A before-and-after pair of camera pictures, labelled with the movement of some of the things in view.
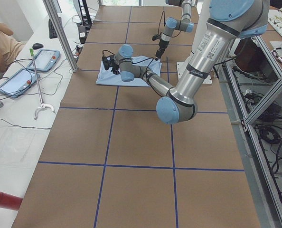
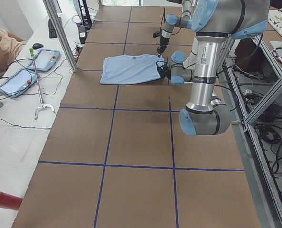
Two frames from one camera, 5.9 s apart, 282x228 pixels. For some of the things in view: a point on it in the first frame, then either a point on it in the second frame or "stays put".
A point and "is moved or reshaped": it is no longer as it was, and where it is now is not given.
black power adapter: x=82 y=33 stays put
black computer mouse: x=37 y=46 stays put
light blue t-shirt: x=106 y=76 is moved or reshaped
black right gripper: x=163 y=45 stays put
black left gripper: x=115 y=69 → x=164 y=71
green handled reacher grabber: x=32 y=51 stays put
